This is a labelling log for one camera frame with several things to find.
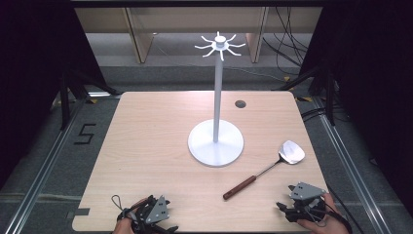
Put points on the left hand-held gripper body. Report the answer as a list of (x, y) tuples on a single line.
[(157, 210)]

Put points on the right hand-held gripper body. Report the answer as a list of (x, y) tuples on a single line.
[(307, 192)]

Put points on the white hook stand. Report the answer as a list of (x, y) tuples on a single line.
[(215, 144)]

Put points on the person's left hand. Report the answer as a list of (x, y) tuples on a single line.
[(122, 226)]

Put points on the person's right hand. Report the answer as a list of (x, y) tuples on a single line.
[(329, 224)]

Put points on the black tape patch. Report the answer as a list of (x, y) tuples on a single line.
[(81, 212)]

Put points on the grey table grommet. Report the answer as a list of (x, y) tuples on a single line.
[(240, 104)]

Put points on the black metal stand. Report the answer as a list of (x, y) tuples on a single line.
[(65, 97), (329, 94)]

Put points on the dark curtain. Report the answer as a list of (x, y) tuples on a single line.
[(373, 81), (35, 81)]

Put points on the light wooden desk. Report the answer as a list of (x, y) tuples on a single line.
[(139, 35)]

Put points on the metal floor rail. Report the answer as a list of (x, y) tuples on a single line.
[(42, 169), (349, 162)]

